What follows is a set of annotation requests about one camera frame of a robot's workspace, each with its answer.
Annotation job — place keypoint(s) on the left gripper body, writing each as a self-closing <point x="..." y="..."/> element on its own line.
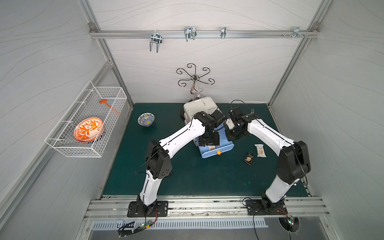
<point x="210" y="140"/>

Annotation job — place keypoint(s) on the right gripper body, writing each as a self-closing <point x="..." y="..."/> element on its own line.
<point x="233" y="133"/>

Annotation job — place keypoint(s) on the blue drawer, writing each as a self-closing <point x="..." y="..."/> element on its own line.
<point x="224" y="146"/>

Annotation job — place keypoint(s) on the black cookie packet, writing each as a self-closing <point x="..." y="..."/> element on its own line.
<point x="249" y="158"/>

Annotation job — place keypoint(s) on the white drawer cabinet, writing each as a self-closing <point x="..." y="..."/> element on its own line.
<point x="206" y="104"/>

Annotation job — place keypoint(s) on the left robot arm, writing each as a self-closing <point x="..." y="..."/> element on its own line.
<point x="159" y="154"/>

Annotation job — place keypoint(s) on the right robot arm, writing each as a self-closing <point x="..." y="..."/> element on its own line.
<point x="293" y="156"/>

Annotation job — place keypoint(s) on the green table mat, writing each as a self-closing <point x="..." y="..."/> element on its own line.
<point x="223" y="175"/>

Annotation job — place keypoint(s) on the blue patterned bowl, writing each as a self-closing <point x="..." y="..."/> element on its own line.
<point x="146" y="119"/>

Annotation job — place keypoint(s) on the white vent strip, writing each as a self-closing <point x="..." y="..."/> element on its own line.
<point x="183" y="224"/>

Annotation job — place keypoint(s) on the metal hook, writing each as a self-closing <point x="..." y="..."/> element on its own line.
<point x="223" y="32"/>
<point x="296" y="34"/>
<point x="190" y="33"/>
<point x="156" y="40"/>

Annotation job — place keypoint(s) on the orange spatula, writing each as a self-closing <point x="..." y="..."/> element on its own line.
<point x="105" y="101"/>

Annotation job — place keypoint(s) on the orange patterned plate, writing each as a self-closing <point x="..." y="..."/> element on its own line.
<point x="89" y="130"/>

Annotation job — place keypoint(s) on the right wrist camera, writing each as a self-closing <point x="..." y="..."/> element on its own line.
<point x="234" y="120"/>

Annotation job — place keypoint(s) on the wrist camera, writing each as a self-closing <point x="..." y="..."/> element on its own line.
<point x="219" y="117"/>
<point x="234" y="120"/>

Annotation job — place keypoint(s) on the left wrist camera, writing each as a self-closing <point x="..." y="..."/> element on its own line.
<point x="219" y="117"/>

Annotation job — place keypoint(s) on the brown wire mug tree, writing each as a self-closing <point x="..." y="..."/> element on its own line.
<point x="194" y="78"/>

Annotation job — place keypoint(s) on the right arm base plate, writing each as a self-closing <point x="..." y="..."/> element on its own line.
<point x="255" y="207"/>

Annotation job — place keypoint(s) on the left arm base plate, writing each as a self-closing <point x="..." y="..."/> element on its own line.
<point x="139" y="209"/>

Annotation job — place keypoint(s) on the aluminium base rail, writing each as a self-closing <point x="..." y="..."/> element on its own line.
<point x="183" y="207"/>

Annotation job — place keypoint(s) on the white wire basket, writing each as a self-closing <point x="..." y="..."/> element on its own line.
<point x="87" y="105"/>

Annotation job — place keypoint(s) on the aluminium top rail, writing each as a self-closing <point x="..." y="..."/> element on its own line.
<point x="201" y="34"/>

